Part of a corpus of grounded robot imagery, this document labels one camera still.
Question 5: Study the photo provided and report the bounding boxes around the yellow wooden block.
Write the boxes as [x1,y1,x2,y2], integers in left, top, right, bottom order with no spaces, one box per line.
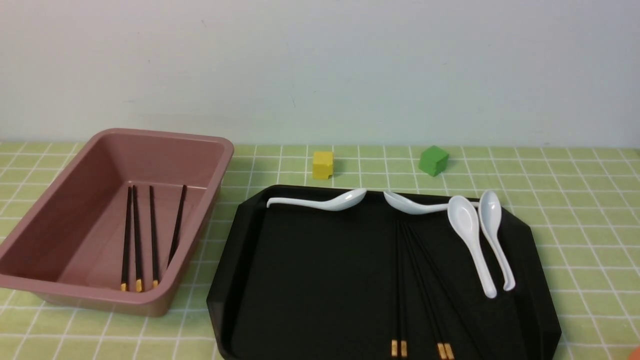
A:
[311,151,334,180]

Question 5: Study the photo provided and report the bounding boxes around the black chopstick on tray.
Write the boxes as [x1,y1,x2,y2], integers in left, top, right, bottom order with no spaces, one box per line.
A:
[391,220,400,360]
[400,221,448,360]
[407,225,455,360]
[397,221,409,360]

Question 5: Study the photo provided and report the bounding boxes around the white spoon large right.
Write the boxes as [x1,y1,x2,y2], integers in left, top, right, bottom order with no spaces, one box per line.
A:
[446,195,498,299]

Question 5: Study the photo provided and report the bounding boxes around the green wooden block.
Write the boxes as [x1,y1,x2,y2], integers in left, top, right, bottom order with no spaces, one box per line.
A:
[418,145,450,177]

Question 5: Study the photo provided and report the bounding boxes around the white spoon middle back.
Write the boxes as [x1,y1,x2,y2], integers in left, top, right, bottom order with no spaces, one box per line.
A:
[382,191,450,215]

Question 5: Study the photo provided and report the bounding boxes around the green checkered tablecloth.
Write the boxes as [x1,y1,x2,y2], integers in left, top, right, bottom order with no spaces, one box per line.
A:
[0,145,640,360]

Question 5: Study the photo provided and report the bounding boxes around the white spoon far right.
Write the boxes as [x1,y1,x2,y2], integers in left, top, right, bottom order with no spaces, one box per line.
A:
[478,190,516,292]

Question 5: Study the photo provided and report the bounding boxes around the orange object at corner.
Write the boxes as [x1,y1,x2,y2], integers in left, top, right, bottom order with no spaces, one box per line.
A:
[621,346,640,360]

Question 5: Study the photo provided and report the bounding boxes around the white spoon far left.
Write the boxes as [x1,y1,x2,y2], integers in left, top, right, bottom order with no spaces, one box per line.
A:
[266,187,368,212]

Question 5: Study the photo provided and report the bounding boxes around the black plastic tray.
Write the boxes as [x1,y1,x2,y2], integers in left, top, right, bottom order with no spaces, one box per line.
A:
[206,185,562,360]

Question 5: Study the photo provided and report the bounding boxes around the pink plastic bin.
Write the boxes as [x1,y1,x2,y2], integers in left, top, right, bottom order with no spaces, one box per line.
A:
[0,129,234,317]

